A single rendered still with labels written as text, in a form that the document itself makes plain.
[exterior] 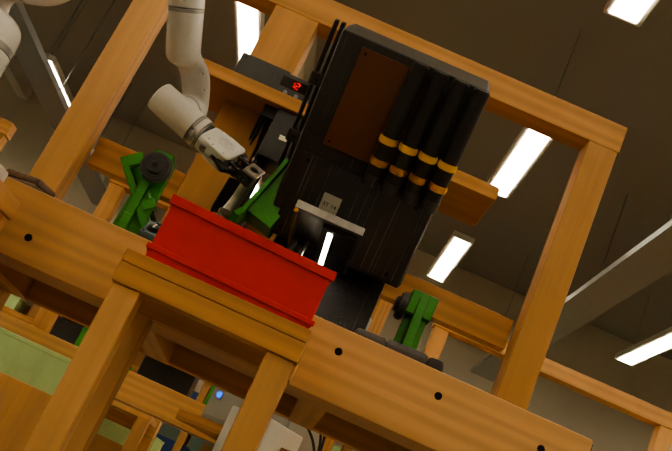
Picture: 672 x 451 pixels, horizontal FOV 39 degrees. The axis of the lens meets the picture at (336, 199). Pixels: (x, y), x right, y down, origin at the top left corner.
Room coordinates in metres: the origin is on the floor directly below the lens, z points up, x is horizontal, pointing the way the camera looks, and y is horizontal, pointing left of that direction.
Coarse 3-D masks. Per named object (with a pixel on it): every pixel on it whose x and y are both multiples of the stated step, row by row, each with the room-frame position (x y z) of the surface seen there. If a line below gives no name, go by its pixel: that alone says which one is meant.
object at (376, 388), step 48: (0, 240) 1.90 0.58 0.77; (48, 240) 1.90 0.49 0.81; (96, 240) 1.89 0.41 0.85; (144, 240) 1.89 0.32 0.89; (96, 288) 1.89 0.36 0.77; (336, 336) 1.87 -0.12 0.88; (288, 384) 1.88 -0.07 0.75; (336, 384) 1.87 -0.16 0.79; (384, 384) 1.86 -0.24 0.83; (432, 384) 1.86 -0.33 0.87; (384, 432) 1.92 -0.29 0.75; (432, 432) 1.86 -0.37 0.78; (480, 432) 1.85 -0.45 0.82; (528, 432) 1.85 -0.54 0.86
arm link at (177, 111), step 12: (168, 84) 2.22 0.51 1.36; (156, 96) 2.21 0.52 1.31; (168, 96) 2.21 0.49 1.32; (180, 96) 2.22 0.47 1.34; (156, 108) 2.23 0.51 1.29; (168, 108) 2.21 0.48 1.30; (180, 108) 2.21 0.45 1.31; (192, 108) 2.22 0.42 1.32; (168, 120) 2.23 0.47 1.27; (180, 120) 2.21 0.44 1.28; (192, 120) 2.21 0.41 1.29; (180, 132) 2.23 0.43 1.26
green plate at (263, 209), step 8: (288, 160) 2.11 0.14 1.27; (280, 168) 2.11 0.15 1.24; (272, 176) 2.11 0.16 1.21; (280, 176) 2.12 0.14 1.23; (264, 184) 2.11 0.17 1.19; (272, 184) 2.13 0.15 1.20; (256, 192) 2.11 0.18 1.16; (264, 192) 2.13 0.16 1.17; (272, 192) 2.12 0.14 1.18; (248, 200) 2.11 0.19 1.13; (256, 200) 2.13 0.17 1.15; (264, 200) 2.13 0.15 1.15; (272, 200) 2.12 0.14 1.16; (248, 208) 2.12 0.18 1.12; (256, 208) 2.13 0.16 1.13; (264, 208) 2.12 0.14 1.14; (272, 208) 2.12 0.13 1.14; (248, 216) 2.17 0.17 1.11; (256, 216) 2.13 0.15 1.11; (264, 216) 2.12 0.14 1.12; (272, 216) 2.12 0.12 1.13; (280, 216) 2.12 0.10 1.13; (256, 224) 2.18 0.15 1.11; (264, 224) 2.13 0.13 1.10; (272, 224) 2.12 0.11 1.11; (264, 232) 2.19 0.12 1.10
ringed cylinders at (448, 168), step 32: (416, 64) 1.81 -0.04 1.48; (416, 96) 1.85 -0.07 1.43; (448, 96) 1.83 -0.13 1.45; (480, 96) 1.80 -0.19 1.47; (384, 128) 1.92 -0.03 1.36; (416, 128) 1.88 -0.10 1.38; (448, 128) 1.87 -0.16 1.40; (384, 160) 1.94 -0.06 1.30; (448, 160) 1.90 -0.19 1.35; (384, 192) 1.98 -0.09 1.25; (416, 192) 1.96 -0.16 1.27
